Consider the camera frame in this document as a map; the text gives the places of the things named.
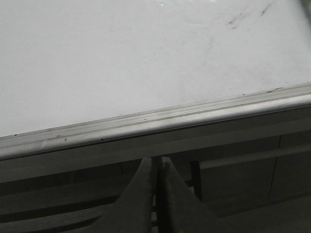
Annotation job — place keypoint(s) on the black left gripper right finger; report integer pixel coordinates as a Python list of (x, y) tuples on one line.
[(178, 209)]

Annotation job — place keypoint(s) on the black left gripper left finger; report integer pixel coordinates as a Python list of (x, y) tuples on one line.
[(131, 213)]

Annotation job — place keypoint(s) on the white whiteboard with aluminium frame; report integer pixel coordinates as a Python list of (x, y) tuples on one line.
[(78, 72)]

